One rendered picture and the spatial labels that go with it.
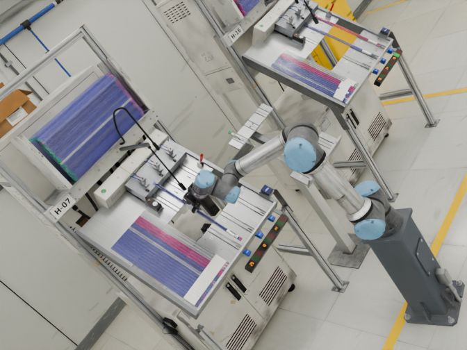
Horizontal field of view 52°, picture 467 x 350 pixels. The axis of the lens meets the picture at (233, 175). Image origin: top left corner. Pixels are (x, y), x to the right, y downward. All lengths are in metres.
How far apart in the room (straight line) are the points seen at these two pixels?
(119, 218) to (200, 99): 2.37
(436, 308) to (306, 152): 1.08
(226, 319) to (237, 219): 0.60
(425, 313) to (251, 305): 0.93
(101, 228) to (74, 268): 1.61
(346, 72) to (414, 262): 1.33
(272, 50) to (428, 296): 1.69
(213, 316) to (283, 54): 1.61
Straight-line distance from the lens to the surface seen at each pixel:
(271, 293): 2.88
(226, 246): 2.30
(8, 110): 2.65
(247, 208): 2.40
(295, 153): 1.73
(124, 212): 2.44
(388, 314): 2.62
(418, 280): 2.30
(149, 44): 4.41
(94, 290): 4.09
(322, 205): 2.77
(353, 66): 3.11
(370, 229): 1.93
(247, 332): 2.81
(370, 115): 3.59
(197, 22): 3.12
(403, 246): 2.14
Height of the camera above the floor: 1.93
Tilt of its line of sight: 24 degrees down
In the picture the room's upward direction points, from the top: 37 degrees counter-clockwise
